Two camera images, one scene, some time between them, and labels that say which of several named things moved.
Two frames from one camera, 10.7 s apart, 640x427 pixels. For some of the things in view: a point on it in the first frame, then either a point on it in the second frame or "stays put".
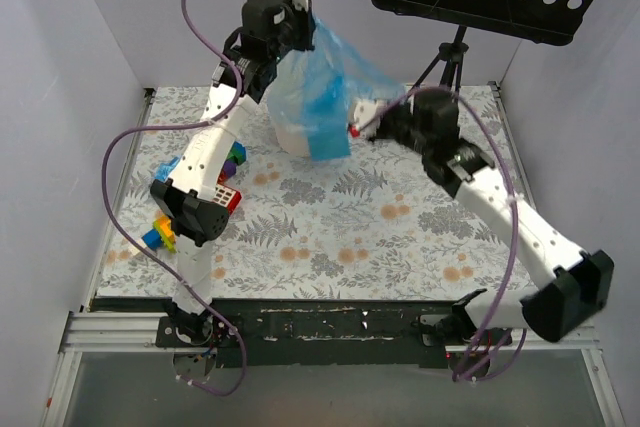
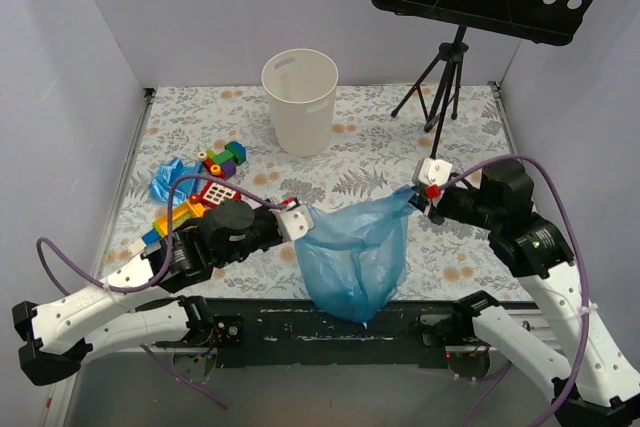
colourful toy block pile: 161,234 stays put
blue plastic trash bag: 313,89 → 354,257
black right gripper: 388,126 → 439,208
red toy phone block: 225,195 stays put
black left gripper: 304,27 → 270,227
